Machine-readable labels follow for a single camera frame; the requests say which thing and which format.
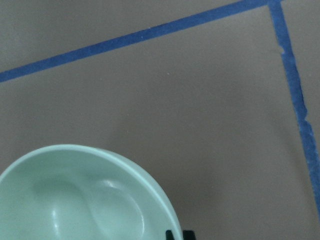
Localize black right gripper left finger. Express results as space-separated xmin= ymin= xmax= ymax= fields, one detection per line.
xmin=165 ymin=230 xmax=175 ymax=240

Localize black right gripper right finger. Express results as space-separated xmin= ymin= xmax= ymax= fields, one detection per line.
xmin=182 ymin=230 xmax=196 ymax=240

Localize light green bowl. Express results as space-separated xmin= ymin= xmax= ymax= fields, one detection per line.
xmin=0 ymin=144 xmax=183 ymax=240

